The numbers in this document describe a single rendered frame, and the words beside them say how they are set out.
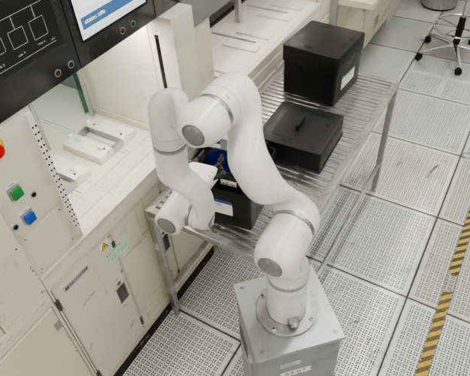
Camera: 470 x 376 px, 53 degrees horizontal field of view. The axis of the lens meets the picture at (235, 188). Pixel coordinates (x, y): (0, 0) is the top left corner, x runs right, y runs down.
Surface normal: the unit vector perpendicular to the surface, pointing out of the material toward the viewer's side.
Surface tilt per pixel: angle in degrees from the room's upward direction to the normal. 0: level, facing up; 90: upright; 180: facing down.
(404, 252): 0
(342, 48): 0
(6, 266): 90
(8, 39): 90
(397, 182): 0
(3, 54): 90
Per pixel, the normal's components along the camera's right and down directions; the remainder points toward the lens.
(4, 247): 0.86, 0.32
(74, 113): -0.06, -0.72
